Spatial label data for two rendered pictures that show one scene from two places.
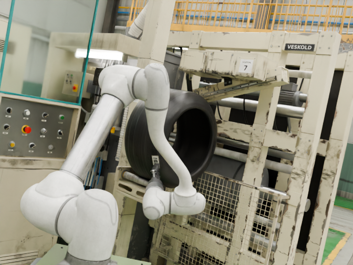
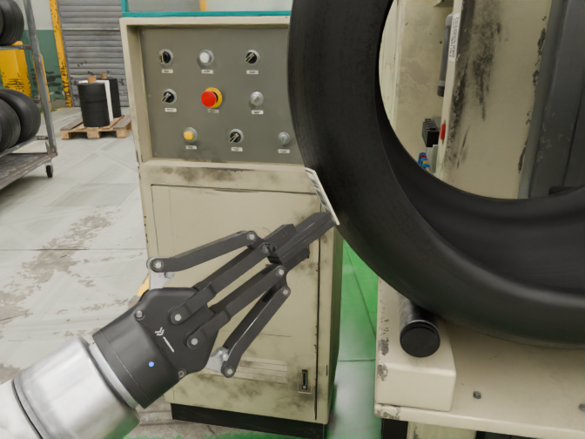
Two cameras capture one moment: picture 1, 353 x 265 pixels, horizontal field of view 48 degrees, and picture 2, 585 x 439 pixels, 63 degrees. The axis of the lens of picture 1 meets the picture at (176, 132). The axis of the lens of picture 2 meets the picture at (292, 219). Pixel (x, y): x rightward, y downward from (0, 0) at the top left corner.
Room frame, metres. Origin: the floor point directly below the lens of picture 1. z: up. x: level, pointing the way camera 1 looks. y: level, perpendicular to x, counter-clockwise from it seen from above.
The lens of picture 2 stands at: (1.91, -0.30, 1.22)
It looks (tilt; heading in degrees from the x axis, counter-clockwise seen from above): 21 degrees down; 59
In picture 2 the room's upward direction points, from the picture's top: straight up
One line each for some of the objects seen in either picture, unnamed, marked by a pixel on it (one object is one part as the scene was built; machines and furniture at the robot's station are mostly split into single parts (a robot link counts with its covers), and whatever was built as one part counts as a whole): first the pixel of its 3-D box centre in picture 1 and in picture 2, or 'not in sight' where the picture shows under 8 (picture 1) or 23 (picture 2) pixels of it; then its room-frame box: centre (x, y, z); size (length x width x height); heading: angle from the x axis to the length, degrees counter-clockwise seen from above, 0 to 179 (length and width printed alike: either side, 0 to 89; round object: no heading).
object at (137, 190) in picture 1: (140, 191); (407, 309); (2.38, 0.15, 0.84); 0.36 x 0.09 x 0.06; 48
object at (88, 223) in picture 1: (93, 221); not in sight; (1.37, 0.23, 0.92); 0.18 x 0.16 x 0.22; 66
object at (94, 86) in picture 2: not in sight; (99, 104); (3.13, 6.94, 0.38); 1.20 x 0.80 x 0.76; 68
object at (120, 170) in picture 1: (139, 174); not in sight; (2.60, 0.19, 0.90); 0.40 x 0.03 x 0.10; 138
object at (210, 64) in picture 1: (226, 66); not in sight; (2.62, -0.24, 1.71); 0.61 x 0.25 x 0.15; 48
